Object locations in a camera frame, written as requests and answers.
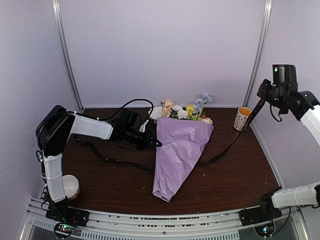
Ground aluminium frame post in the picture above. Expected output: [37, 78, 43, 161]
[52, 0, 84, 111]
[242, 0, 273, 107]

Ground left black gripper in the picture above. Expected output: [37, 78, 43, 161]
[124, 126, 162, 151]

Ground right aluminium frame post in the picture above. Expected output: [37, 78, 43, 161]
[242, 0, 273, 107]

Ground round white bowl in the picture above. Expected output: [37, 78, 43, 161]
[62, 174, 80, 201]

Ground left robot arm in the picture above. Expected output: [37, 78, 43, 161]
[35, 105, 162, 222]

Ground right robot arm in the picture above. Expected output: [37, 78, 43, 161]
[256, 64, 320, 221]

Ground pink wrapping paper sheet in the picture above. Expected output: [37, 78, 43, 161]
[152, 117, 214, 202]

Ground left aluminium frame post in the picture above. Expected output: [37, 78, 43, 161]
[52, 0, 84, 111]

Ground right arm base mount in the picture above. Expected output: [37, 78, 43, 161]
[238, 206, 283, 227]

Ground scalloped white bowl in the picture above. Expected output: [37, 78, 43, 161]
[148, 105, 163, 121]

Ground peach flower stem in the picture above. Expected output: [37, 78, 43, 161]
[161, 99, 175, 118]

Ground blue flower stem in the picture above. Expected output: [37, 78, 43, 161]
[194, 92, 212, 121]

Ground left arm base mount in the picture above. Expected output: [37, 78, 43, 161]
[45, 208, 90, 227]

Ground front aluminium rail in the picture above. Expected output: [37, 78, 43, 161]
[18, 198, 310, 240]

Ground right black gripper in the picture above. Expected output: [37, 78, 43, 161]
[256, 78, 283, 109]

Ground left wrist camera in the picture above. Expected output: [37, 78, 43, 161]
[139, 119, 150, 133]

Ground patterned mug orange inside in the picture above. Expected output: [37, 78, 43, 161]
[233, 106, 252, 132]

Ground black printed ribbon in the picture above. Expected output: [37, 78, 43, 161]
[73, 99, 266, 172]

